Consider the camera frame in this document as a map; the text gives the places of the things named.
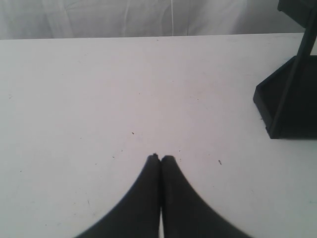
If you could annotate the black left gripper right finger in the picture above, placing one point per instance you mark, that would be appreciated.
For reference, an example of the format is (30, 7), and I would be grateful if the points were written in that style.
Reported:
(184, 213)

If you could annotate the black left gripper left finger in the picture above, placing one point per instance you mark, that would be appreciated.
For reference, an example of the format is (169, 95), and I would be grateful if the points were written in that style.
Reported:
(137, 214)

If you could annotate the black two-tier metal rack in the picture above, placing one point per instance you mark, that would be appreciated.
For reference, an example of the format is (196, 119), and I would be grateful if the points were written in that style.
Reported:
(287, 99)

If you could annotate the white backdrop curtain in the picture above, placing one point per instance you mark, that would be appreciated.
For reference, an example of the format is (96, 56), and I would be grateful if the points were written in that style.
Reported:
(32, 19)

